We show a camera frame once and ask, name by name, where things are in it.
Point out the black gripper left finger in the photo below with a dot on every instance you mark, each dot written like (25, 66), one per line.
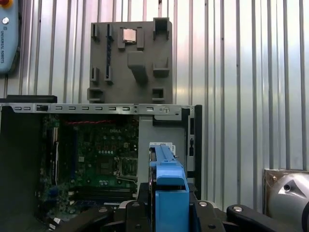
(136, 217)

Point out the black RAM slot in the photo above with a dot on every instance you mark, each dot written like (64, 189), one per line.
(106, 194)
(106, 188)

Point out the CPU socket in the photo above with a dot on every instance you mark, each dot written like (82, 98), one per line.
(126, 166)

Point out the dark RAM stick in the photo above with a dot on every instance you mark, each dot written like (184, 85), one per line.
(109, 48)

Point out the green motherboard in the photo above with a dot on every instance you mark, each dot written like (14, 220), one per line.
(91, 145)

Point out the black PC case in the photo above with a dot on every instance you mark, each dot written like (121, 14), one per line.
(198, 145)

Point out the pale blue teach pendant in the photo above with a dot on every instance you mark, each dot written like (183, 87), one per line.
(8, 36)

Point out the grey parts rack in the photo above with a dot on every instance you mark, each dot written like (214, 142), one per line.
(116, 87)

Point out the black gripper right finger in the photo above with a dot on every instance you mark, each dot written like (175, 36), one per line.
(207, 217)

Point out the hard disk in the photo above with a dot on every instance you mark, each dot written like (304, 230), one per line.
(169, 205)

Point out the silver CPU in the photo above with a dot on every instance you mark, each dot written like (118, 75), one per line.
(129, 35)

